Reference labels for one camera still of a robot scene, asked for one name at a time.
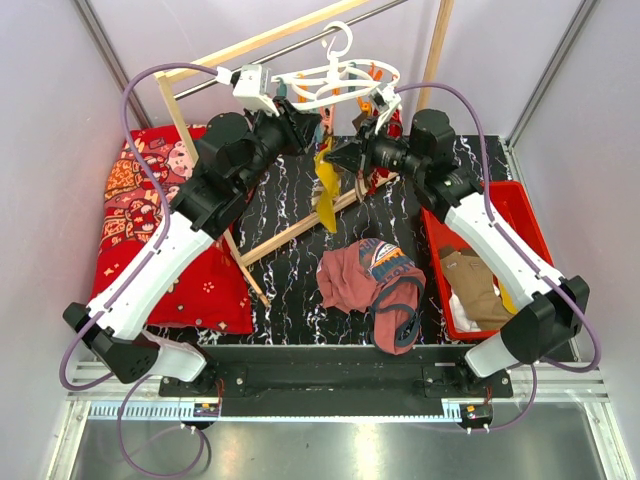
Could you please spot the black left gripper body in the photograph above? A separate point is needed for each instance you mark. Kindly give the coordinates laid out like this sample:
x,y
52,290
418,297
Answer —
x,y
288,132

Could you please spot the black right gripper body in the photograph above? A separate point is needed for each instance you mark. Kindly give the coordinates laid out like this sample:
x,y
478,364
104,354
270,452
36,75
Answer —
x,y
385,152

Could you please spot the red patterned sock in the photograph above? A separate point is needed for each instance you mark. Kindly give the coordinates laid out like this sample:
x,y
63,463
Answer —
x,y
393,129

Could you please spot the pink clothes peg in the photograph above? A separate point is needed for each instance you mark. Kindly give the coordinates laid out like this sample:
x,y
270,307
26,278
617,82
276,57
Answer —
x,y
327,122

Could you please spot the white plastic clip hanger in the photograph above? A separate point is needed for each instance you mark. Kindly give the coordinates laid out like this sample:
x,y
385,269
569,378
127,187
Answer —
x,y
339,79

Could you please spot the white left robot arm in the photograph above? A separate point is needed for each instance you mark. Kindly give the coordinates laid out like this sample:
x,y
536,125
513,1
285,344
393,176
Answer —
x,y
234,152

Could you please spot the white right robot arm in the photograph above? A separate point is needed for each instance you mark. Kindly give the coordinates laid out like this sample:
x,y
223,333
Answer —
x,y
551,307

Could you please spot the yellow sock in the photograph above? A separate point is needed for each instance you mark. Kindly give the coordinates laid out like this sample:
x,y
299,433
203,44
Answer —
x,y
506,299
329,182

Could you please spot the metal hanging rod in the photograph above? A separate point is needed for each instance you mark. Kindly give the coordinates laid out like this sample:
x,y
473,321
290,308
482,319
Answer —
x,y
293,47

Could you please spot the maroon printed shirt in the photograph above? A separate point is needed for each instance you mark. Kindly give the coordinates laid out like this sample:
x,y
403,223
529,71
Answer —
x,y
375,276

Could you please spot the red plastic bin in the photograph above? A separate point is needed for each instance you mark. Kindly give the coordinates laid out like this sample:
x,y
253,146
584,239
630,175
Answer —
x,y
513,211

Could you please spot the plain brown sock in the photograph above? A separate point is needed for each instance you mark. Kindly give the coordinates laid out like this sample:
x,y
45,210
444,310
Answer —
x,y
475,302

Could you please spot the red patterned pillow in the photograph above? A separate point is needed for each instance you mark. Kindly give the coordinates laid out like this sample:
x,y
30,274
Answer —
x,y
211,293

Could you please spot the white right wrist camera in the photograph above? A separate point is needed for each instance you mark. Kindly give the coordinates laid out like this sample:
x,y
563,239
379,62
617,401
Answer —
x,y
386,101

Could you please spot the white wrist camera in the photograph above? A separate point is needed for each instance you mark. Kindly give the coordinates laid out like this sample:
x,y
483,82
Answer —
x,y
386,101
249,87

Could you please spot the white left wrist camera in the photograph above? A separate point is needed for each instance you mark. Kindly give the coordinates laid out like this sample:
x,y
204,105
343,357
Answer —
x,y
249,87

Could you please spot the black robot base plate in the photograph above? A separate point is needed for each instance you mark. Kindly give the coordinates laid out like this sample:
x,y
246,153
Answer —
x,y
316,383

